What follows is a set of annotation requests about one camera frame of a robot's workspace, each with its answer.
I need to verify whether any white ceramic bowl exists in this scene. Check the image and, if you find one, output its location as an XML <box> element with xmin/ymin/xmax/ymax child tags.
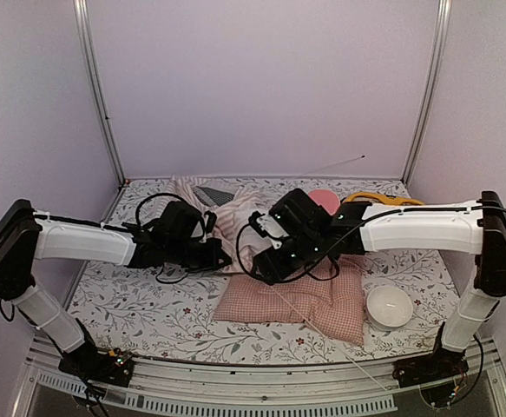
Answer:
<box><xmin>365</xmin><ymin>286</ymin><xmax>414</xmax><ymax>331</ymax></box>

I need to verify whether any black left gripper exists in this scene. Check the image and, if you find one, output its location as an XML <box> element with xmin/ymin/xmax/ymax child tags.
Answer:
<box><xmin>166</xmin><ymin>236</ymin><xmax>232</xmax><ymax>275</ymax></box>

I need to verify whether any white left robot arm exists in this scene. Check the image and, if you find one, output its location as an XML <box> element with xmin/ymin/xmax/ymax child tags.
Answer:
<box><xmin>0</xmin><ymin>199</ymin><xmax>232</xmax><ymax>377</ymax></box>

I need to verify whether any right aluminium corner post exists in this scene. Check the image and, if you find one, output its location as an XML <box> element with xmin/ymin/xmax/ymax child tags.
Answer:
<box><xmin>401</xmin><ymin>0</ymin><xmax>452</xmax><ymax>187</ymax></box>

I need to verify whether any floral tablecloth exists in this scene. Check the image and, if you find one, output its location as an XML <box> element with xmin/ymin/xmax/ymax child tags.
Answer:
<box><xmin>63</xmin><ymin>175</ymin><xmax>470</xmax><ymax>365</ymax></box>

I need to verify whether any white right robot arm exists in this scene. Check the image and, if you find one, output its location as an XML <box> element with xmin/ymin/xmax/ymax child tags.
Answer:
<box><xmin>249</xmin><ymin>189</ymin><xmax>506</xmax><ymax>379</ymax></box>

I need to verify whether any white tent pole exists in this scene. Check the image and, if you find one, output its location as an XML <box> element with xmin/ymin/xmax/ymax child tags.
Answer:
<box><xmin>272</xmin><ymin>154</ymin><xmax>388</xmax><ymax>393</ymax></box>

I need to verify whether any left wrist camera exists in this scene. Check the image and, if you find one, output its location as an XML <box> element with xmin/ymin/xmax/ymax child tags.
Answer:
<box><xmin>199</xmin><ymin>210</ymin><xmax>217</xmax><ymax>240</ymax></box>

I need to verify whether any pink round pet bowl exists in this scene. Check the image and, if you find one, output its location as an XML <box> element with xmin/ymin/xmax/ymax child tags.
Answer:
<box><xmin>308</xmin><ymin>189</ymin><xmax>341</xmax><ymax>215</ymax></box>

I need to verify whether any aluminium corner post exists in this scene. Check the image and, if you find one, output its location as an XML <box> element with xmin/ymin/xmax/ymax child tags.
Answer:
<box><xmin>401</xmin><ymin>0</ymin><xmax>452</xmax><ymax>187</ymax></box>
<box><xmin>73</xmin><ymin>0</ymin><xmax>126</xmax><ymax>187</ymax></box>

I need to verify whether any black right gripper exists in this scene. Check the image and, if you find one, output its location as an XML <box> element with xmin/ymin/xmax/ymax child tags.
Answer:
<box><xmin>250</xmin><ymin>231</ymin><xmax>324</xmax><ymax>286</ymax></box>

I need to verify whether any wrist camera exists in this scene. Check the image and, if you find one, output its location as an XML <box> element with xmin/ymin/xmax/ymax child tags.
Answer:
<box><xmin>199</xmin><ymin>210</ymin><xmax>217</xmax><ymax>240</ymax></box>
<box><xmin>248</xmin><ymin>211</ymin><xmax>289</xmax><ymax>248</ymax></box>

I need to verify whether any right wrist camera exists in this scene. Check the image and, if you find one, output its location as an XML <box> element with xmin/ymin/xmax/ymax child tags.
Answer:
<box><xmin>248</xmin><ymin>211</ymin><xmax>289</xmax><ymax>248</ymax></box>

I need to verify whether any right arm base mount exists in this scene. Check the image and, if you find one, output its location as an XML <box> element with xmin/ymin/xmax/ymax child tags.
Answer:
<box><xmin>392</xmin><ymin>350</ymin><xmax>469</xmax><ymax>387</ymax></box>

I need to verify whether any yellow double bowl stand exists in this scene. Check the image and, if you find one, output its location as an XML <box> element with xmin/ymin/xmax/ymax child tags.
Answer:
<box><xmin>341</xmin><ymin>192</ymin><xmax>424</xmax><ymax>206</ymax></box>

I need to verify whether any left aluminium corner post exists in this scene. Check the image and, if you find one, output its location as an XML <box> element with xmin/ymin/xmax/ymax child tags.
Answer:
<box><xmin>73</xmin><ymin>0</ymin><xmax>126</xmax><ymax>187</ymax></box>

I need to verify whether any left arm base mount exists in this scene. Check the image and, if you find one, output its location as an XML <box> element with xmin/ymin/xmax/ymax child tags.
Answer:
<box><xmin>58</xmin><ymin>345</ymin><xmax>135</xmax><ymax>387</ymax></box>

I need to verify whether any pink gingham cushion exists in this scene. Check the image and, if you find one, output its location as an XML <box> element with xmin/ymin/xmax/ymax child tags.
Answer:
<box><xmin>214</xmin><ymin>256</ymin><xmax>365</xmax><ymax>346</ymax></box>

